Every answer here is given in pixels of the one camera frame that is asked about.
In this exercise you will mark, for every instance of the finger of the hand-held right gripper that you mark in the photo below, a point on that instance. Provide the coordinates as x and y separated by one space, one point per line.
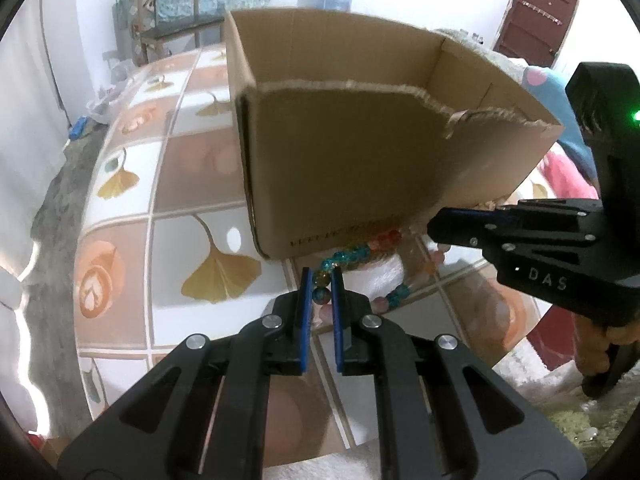
480 215
450 232

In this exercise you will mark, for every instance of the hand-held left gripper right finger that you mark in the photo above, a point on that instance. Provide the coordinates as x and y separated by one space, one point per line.
338 310

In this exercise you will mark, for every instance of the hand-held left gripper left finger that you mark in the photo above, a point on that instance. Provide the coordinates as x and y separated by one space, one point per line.
306 310

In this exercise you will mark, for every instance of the brown cardboard box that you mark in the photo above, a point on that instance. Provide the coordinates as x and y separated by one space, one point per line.
350 160

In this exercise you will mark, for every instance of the person's right hand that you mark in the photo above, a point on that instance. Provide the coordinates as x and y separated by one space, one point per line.
592 350

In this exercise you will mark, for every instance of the light blue cloth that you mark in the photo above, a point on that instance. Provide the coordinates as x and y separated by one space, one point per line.
555 105

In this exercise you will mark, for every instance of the pink blanket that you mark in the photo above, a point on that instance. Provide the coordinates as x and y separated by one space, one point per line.
565 180

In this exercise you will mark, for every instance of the brown door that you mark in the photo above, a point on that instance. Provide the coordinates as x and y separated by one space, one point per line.
537 15

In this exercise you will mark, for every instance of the ginkgo leaf print table cover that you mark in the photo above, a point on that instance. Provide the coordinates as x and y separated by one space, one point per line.
125 180

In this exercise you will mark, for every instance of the green shaggy mat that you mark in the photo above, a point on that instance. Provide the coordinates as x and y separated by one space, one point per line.
585 420

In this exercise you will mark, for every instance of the small blue box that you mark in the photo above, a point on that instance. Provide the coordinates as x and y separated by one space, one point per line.
78 129

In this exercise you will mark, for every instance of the clear plastic bag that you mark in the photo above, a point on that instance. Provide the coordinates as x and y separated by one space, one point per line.
115 80

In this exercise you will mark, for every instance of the wooden chair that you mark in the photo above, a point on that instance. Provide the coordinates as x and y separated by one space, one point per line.
165 25

